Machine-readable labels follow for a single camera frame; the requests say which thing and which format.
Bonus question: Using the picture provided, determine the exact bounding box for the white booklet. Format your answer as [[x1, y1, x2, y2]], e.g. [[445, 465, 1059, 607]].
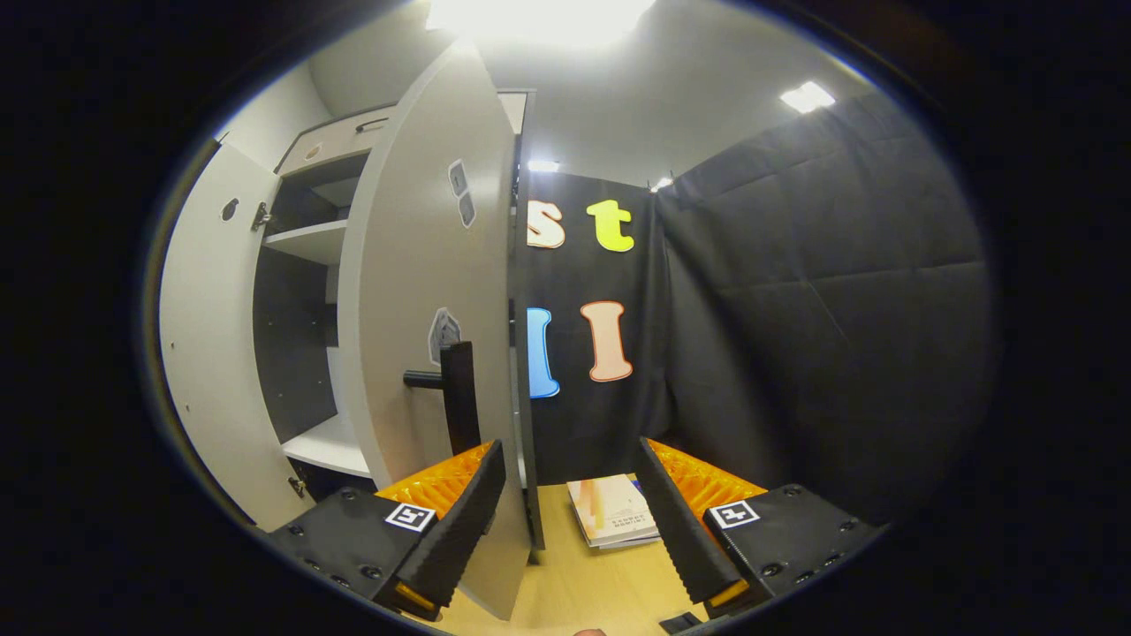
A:
[[566, 473, 662, 551]]

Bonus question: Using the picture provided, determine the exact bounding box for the grey cabinet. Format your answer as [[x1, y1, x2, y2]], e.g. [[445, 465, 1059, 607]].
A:
[[251, 88, 546, 550]]

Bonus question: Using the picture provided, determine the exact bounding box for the black door handle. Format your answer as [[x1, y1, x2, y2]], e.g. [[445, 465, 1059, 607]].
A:
[[404, 341, 482, 457]]

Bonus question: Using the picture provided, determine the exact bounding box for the grey door with paired stickers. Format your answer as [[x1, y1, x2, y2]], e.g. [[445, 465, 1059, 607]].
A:
[[338, 40, 534, 621]]

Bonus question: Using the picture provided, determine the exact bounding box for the black backdrop cloth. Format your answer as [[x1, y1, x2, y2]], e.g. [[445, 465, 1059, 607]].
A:
[[521, 88, 991, 526]]

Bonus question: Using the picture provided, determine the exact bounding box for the long ceiling light panel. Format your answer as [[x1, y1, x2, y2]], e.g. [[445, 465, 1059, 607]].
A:
[[427, 0, 657, 49]]

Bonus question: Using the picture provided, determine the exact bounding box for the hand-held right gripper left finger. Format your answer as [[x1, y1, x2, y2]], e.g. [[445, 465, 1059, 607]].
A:
[[265, 439, 507, 622]]

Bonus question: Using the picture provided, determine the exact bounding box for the white cabinet shelf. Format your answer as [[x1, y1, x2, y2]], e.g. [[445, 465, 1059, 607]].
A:
[[262, 219, 348, 267], [281, 412, 372, 479]]

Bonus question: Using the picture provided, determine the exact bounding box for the small ceiling light panel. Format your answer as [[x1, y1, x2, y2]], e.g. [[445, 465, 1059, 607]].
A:
[[779, 80, 837, 115]]

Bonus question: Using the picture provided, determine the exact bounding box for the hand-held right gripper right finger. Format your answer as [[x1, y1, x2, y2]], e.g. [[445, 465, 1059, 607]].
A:
[[636, 436, 884, 621]]

